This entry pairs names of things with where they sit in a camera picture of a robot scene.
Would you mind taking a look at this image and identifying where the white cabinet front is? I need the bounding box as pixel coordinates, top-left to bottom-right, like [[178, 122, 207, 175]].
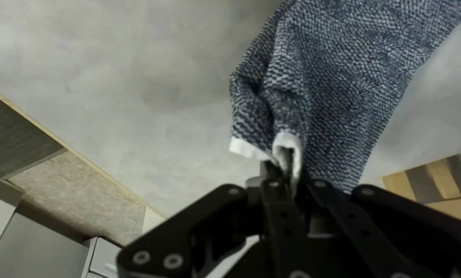
[[0, 169, 124, 278]]

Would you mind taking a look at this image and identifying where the grey towel with white trim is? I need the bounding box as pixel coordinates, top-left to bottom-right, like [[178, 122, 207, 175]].
[[227, 0, 461, 195]]

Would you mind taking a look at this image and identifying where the wooden chair with short slats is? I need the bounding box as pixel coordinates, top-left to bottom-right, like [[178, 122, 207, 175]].
[[382, 147, 461, 229]]

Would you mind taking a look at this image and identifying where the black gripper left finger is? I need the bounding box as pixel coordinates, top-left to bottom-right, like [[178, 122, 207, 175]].
[[114, 161, 300, 278]]

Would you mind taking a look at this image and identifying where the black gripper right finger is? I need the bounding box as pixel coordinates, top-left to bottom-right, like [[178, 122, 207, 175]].
[[295, 178, 461, 278]]

